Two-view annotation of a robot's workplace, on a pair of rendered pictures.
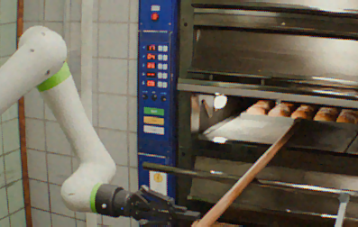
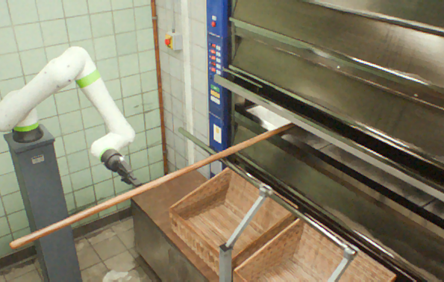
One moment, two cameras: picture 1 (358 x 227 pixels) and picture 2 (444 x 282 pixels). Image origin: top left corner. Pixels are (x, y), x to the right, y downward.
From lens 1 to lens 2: 1.32 m
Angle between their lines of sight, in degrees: 34
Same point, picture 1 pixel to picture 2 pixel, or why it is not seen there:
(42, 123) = (169, 77)
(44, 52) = (51, 75)
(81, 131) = (106, 114)
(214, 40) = (246, 48)
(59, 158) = (177, 101)
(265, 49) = (271, 63)
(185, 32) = (231, 39)
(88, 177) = (106, 142)
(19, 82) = (40, 89)
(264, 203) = (266, 167)
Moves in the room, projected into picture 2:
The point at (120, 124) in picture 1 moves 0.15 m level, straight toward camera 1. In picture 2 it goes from (203, 90) to (192, 99)
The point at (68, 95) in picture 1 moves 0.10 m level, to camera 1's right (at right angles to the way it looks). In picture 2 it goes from (95, 92) to (110, 97)
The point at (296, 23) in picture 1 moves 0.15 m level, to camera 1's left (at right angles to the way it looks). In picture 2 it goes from (288, 48) to (260, 43)
